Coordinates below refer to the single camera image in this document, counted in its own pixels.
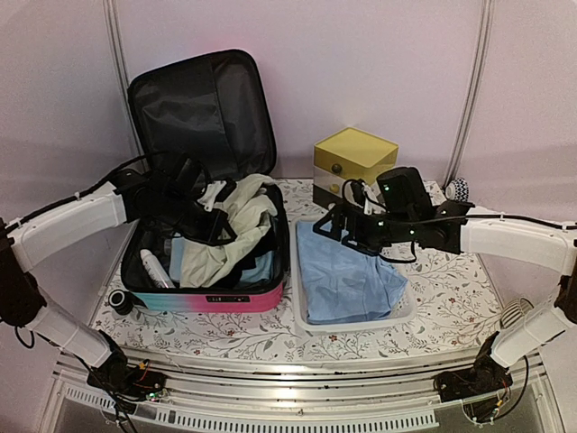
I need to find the beige garment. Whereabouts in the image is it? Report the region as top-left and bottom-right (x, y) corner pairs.
(179, 173), (279, 289)

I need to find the left metal wall post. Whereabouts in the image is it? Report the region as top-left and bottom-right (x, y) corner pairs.
(102, 0), (130, 96)

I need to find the black garment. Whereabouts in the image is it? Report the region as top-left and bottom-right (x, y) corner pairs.
(220, 217), (278, 289)

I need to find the aluminium front rail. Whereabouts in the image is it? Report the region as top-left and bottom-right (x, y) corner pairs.
(41, 349), (563, 432)

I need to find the yellow and white storage box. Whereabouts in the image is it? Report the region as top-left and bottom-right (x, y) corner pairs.
(313, 127), (398, 208)

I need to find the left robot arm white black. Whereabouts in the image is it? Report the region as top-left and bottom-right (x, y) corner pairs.
(1, 152), (236, 397)

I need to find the light blue garment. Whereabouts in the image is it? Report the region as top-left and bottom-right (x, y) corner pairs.
(296, 221), (408, 326)

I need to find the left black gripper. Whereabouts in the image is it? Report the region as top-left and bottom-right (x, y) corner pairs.
(158, 189), (239, 246)

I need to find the metal wall post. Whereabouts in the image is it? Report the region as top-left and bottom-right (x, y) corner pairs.
(102, 0), (130, 96)
(444, 0), (495, 185)

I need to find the white plastic mesh basket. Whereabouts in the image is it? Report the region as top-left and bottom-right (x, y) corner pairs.
(290, 217), (417, 335)

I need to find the pale blue folded garment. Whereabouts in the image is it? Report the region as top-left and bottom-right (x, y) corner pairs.
(163, 235), (274, 284)

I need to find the floral white tablecloth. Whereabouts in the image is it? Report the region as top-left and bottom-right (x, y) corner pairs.
(85, 178), (506, 362)

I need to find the right metal wall post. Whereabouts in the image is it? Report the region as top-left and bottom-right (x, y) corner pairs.
(444, 0), (495, 185)

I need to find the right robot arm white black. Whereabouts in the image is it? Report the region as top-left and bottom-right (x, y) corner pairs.
(313, 167), (576, 401)

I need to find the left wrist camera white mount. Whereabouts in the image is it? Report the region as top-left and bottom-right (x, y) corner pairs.
(197, 180), (226, 212)

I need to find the black white patterned cloth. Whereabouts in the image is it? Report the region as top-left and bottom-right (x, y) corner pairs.
(444, 178), (469, 202)

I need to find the silver ribbed metal cup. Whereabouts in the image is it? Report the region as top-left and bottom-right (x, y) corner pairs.
(499, 298), (534, 329)

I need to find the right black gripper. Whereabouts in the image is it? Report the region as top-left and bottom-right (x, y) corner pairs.
(314, 203), (417, 257)

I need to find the pink and teal kids suitcase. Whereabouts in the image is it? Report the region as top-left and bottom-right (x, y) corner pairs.
(113, 50), (289, 313)

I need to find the white plastic bottle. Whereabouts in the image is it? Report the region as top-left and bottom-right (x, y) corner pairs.
(140, 249), (176, 289)

